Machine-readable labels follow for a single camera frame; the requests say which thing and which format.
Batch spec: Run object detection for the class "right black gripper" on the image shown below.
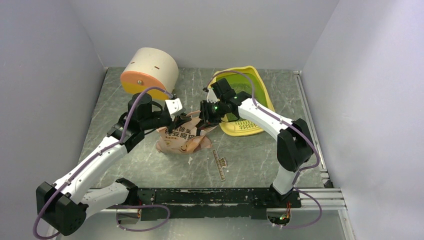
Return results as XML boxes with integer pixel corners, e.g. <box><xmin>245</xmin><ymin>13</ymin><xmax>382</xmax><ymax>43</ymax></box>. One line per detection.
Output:
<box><xmin>195</xmin><ymin>100</ymin><xmax>226</xmax><ymax>131</ymax></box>

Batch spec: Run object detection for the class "pink cat litter bag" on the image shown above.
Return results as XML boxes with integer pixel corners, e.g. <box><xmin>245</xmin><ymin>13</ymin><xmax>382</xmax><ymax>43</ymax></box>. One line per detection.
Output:
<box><xmin>155</xmin><ymin>110</ymin><xmax>216</xmax><ymax>154</ymax></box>

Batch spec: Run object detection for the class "yellow green litter box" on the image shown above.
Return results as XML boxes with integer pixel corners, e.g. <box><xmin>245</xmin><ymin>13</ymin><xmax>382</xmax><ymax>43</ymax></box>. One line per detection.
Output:
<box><xmin>208</xmin><ymin>65</ymin><xmax>275</xmax><ymax>137</ymax></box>

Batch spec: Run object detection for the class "torn bag top strip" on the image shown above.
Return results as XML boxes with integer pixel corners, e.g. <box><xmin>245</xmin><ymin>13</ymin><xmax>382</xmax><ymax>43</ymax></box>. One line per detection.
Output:
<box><xmin>212</xmin><ymin>149</ymin><xmax>227</xmax><ymax>182</ymax></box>

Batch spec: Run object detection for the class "white orange cylindrical bin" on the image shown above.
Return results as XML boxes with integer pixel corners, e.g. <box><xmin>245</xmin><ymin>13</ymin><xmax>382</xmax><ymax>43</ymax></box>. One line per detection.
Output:
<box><xmin>120</xmin><ymin>47</ymin><xmax>179</xmax><ymax>95</ymax></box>

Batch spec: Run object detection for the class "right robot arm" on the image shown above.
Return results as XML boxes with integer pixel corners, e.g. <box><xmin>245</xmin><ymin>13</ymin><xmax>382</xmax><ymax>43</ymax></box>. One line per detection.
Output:
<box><xmin>197</xmin><ymin>78</ymin><xmax>313</xmax><ymax>207</ymax></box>

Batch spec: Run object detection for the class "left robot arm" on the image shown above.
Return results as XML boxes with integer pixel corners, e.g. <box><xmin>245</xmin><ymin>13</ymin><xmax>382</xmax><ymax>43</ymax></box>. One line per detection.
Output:
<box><xmin>32</xmin><ymin>91</ymin><xmax>186</xmax><ymax>240</ymax></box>

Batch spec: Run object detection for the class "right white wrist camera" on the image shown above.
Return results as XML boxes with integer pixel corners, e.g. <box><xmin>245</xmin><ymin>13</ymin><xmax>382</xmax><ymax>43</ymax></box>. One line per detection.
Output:
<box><xmin>205</xmin><ymin>87</ymin><xmax>219</xmax><ymax>103</ymax></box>

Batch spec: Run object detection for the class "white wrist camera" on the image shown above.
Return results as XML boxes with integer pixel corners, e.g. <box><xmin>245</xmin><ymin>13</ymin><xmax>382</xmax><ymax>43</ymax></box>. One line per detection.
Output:
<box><xmin>165</xmin><ymin>98</ymin><xmax>185</xmax><ymax>117</ymax></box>
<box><xmin>205</xmin><ymin>87</ymin><xmax>219</xmax><ymax>103</ymax></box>

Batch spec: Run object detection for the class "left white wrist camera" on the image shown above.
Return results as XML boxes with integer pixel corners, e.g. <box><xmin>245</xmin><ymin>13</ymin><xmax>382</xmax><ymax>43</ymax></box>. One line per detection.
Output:
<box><xmin>165</xmin><ymin>98</ymin><xmax>185</xmax><ymax>117</ymax></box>

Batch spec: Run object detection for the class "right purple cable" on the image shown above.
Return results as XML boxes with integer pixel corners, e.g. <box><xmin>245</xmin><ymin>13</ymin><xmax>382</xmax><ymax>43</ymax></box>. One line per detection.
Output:
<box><xmin>203</xmin><ymin>70</ymin><xmax>323</xmax><ymax>230</ymax></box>

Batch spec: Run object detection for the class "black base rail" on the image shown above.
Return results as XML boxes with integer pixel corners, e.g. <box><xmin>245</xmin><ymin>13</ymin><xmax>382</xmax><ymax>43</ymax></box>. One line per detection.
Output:
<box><xmin>116</xmin><ymin>178</ymin><xmax>302</xmax><ymax>221</ymax></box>

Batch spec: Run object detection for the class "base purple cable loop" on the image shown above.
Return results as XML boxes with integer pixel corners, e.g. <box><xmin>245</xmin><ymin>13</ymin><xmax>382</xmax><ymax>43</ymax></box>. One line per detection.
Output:
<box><xmin>115</xmin><ymin>203</ymin><xmax>171</xmax><ymax>232</ymax></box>

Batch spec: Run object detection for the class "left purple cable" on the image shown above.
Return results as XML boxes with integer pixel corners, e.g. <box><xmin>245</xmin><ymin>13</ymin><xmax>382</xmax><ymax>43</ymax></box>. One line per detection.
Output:
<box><xmin>32</xmin><ymin>86</ymin><xmax>175</xmax><ymax>240</ymax></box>

